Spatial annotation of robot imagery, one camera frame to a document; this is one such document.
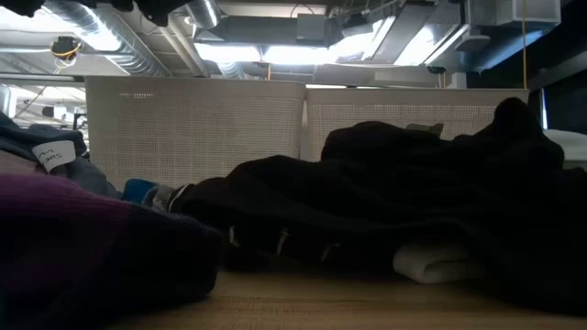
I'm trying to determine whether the black garment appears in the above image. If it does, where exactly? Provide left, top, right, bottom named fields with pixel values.
left=169, top=96, right=587, bottom=317

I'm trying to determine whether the white sock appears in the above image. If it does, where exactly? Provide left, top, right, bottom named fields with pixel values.
left=393, top=242, right=485, bottom=285

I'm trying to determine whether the blue-grey garment with tag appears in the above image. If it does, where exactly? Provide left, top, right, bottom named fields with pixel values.
left=0, top=112, right=123, bottom=199

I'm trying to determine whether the black purple teal sock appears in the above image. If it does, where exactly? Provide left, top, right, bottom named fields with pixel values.
left=0, top=173, right=225, bottom=330

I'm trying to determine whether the ceiling light panel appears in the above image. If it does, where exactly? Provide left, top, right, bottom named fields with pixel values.
left=194, top=25, right=469, bottom=68

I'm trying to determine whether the grey ceiling air unit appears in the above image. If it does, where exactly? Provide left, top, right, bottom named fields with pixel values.
left=196, top=13, right=345, bottom=50

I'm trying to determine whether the black ceiling device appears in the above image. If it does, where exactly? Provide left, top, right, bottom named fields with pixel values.
left=49, top=35, right=83, bottom=61

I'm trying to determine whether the silver round air duct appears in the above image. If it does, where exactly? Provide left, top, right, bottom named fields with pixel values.
left=185, top=0, right=221, bottom=29

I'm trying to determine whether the ribbed flexible air duct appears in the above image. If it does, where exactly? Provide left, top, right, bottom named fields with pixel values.
left=43, top=0, right=171, bottom=78

